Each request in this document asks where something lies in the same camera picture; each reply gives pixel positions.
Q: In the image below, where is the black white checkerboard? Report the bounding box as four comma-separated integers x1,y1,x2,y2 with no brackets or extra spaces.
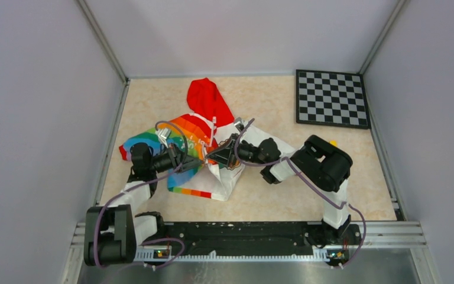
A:
295,69,371,130

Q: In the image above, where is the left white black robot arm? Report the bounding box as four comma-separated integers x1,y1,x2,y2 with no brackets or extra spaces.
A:
83,143,203,267

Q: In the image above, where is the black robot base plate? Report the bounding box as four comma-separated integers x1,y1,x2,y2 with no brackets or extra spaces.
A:
147,221,362,257

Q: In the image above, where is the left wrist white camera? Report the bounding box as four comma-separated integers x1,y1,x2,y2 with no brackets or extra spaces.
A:
155,128,171,148

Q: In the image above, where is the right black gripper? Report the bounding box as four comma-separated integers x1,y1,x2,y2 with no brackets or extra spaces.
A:
206,133,268,167

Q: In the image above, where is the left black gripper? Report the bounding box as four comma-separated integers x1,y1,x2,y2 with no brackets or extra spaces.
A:
148,142,203,173

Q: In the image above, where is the wrist white camera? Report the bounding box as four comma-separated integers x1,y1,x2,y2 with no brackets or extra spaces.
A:
233,117,245,133
155,128,171,148

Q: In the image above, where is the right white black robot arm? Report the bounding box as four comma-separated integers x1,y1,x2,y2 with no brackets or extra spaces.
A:
206,134,353,244

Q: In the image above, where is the rainbow white red hooded jacket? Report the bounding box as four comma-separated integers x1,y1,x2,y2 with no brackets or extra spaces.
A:
118,78,296,202

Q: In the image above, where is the aluminium frame rail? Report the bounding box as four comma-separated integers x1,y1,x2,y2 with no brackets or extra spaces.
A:
61,221,442,283

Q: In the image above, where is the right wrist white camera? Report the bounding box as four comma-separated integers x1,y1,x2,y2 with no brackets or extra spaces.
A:
233,117,245,133

